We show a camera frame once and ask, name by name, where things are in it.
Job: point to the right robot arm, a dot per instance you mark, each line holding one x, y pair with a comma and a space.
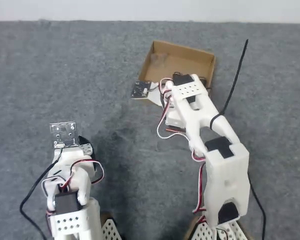
226, 172

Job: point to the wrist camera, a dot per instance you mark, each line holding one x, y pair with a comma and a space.
63, 133
138, 89

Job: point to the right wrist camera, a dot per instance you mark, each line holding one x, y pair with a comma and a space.
138, 89

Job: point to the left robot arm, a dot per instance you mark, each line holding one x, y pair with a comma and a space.
70, 221

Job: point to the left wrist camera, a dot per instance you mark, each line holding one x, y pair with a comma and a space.
63, 133

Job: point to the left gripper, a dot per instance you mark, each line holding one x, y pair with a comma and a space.
70, 158

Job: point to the cardboard box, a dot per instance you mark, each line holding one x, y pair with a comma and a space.
182, 62

